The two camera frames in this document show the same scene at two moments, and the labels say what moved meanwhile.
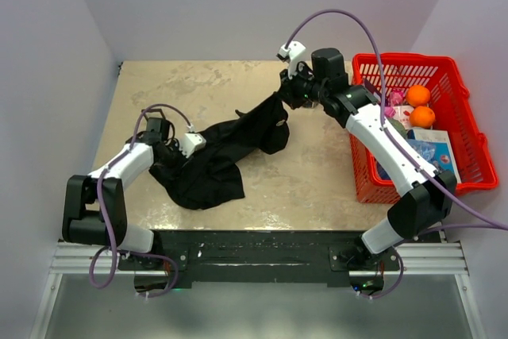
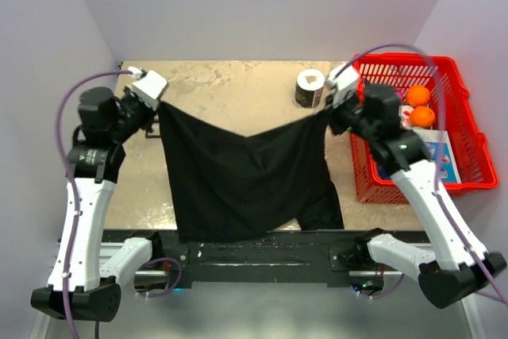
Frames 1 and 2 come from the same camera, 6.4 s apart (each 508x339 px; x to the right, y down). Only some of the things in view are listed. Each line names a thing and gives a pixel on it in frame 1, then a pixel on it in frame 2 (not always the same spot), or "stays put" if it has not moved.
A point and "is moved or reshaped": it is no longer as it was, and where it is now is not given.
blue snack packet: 434,147 stays put
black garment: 210,171 is moved or reshaped
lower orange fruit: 422,117 stays put
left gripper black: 182,159 → 150,111
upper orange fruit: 417,95 stays put
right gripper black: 286,91 → 334,113
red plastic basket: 449,97 stays put
